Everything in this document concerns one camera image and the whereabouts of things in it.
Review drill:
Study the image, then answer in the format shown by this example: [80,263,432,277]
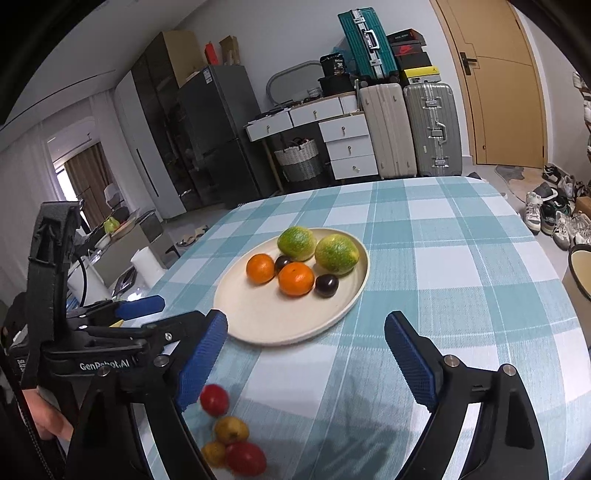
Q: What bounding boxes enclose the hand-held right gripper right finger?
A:
[384,311,550,480]

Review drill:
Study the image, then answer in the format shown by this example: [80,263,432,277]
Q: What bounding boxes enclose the wooden door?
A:
[429,0,547,169]

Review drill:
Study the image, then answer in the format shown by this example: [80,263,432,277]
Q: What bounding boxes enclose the green yellow citrus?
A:
[277,226,317,256]
[315,234,360,273]

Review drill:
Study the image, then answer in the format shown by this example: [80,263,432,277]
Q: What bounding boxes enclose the large red tomato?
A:
[225,442,267,477]

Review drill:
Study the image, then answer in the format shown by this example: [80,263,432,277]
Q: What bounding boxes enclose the cream round plate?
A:
[213,227,370,346]

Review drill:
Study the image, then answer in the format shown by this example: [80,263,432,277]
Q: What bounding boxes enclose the small orange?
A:
[246,253,276,284]

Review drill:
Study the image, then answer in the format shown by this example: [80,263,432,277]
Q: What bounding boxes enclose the small red tomato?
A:
[199,384,230,416]

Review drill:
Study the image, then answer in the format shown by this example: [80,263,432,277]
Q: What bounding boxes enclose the dark glass cabinet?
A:
[131,34,204,213]

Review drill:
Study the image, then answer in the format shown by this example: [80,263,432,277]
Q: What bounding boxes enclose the rounded mirror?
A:
[266,60,324,104]

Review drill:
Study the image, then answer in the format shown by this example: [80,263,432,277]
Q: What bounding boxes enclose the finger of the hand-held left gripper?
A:
[87,310,206,346]
[68,294,166,325]

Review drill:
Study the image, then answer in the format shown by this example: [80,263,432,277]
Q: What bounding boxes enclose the black printed box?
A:
[321,53,347,77]

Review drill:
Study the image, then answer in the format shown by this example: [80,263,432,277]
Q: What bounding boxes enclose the silver suitcase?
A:
[403,82,462,177]

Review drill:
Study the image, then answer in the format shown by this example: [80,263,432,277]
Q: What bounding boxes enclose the beige suitcase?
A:
[359,83,416,180]

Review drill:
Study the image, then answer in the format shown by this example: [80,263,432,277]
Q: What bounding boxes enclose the woven basket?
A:
[274,138,322,182]

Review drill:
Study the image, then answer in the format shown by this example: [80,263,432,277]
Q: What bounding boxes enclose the person's left hand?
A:
[35,391,75,441]

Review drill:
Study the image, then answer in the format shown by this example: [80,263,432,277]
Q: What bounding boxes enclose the grey door mat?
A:
[495,165,527,183]

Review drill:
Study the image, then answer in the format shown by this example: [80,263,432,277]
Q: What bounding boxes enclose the pair of beige slippers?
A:
[178,226,211,245]

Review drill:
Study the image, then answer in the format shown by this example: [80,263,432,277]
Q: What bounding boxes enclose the plain black shoebox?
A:
[394,52,432,71]

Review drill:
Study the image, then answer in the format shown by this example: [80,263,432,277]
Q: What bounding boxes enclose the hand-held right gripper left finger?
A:
[67,309,229,480]

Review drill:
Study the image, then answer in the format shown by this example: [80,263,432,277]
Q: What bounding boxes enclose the low coffee table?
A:
[88,210,164,287]

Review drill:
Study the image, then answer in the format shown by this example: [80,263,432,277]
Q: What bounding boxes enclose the paper towel roll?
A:
[130,246,164,287]

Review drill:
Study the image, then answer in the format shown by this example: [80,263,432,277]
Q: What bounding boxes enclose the beige rug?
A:
[503,178,532,201]

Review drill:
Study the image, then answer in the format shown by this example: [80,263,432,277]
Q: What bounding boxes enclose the cream trash can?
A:
[561,244,591,303]

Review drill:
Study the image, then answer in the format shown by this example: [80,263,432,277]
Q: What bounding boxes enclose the brown paper bag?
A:
[219,35,241,65]

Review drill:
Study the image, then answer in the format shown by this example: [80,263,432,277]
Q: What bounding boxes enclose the brown curtain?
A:
[64,143,116,227]

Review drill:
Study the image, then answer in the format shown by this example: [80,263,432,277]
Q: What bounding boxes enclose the pile of shoes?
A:
[524,164,591,250]

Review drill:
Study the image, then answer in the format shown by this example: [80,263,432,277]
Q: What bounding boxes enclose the white desk with drawers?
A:
[245,90,379,195]

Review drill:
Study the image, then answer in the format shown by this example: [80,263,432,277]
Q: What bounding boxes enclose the small yellow fruit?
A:
[202,440,228,468]
[213,416,250,444]

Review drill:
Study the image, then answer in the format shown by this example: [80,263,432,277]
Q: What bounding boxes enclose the teal checked tablecloth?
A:
[134,175,591,480]

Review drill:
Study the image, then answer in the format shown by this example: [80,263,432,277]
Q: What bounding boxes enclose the white appliance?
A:
[67,263,112,305]

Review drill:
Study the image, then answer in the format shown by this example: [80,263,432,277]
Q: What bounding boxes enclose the shoe rack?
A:
[573,71,591,164]

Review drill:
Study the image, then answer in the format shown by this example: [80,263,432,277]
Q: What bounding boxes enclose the grey refrigerator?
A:
[178,65,278,208]

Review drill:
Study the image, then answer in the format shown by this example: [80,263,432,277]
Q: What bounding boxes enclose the black red logo shoebox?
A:
[390,41,428,58]

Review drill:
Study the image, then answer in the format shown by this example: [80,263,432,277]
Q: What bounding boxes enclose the large orange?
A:
[278,261,315,297]

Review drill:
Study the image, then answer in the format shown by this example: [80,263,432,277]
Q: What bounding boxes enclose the yellow black shoebox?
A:
[399,67,439,86]

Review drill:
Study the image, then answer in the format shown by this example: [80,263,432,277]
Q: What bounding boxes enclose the black storage bin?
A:
[318,74,356,97]

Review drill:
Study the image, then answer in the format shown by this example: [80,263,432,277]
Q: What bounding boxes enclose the teal suitcase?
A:
[338,7,400,84]

